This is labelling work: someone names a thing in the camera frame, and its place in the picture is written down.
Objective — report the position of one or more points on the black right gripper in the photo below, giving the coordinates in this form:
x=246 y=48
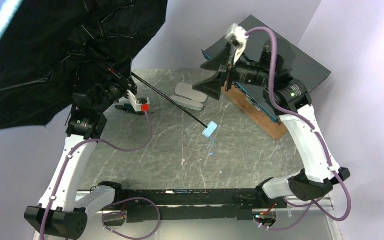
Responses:
x=229 y=76

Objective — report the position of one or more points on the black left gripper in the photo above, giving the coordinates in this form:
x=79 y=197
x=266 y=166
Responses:
x=125 y=84

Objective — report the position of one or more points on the mint green umbrella case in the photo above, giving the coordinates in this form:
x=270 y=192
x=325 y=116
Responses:
x=187 y=97

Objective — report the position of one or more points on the light blue folding umbrella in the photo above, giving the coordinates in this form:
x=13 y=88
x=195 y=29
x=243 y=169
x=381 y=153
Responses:
x=46 y=44

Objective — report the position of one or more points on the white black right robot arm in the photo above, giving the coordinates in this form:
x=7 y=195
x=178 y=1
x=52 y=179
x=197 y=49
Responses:
x=320 y=171

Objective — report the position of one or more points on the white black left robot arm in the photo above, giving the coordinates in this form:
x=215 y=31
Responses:
x=59 y=215

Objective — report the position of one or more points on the brown wooden board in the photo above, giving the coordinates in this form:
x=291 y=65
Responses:
x=274 y=130

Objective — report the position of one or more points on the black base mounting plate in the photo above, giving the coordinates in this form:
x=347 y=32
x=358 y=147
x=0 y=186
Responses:
x=194 y=204

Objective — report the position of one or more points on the dark grey network switch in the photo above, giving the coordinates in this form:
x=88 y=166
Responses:
x=296 y=74

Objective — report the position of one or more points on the green handled pliers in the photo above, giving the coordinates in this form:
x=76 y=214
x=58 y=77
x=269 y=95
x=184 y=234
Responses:
x=128 y=108

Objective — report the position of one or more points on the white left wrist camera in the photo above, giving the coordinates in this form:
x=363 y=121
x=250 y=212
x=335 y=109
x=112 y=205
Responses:
x=139 y=104

